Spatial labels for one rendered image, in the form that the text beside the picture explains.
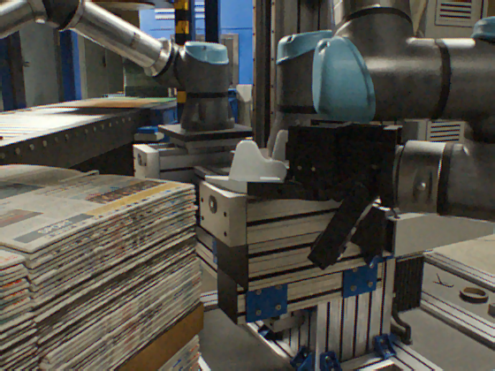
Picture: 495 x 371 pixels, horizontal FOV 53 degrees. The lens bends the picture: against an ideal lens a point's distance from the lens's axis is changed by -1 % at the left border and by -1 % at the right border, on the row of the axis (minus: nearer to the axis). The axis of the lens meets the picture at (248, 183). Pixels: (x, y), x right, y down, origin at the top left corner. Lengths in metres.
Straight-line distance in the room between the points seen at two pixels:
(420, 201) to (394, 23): 0.17
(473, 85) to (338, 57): 0.12
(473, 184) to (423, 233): 0.46
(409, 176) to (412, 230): 0.42
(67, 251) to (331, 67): 0.30
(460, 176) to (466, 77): 0.09
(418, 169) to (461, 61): 0.11
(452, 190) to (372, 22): 0.17
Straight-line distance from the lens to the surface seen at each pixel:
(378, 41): 0.46
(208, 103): 1.34
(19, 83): 2.68
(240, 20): 4.60
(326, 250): 0.56
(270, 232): 0.89
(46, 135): 1.52
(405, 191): 0.51
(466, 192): 0.50
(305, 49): 0.90
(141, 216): 0.60
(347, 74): 0.44
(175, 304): 0.69
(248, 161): 0.55
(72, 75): 3.17
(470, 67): 0.47
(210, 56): 1.34
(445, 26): 1.31
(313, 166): 0.54
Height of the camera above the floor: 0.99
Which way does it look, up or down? 13 degrees down
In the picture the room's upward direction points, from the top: straight up
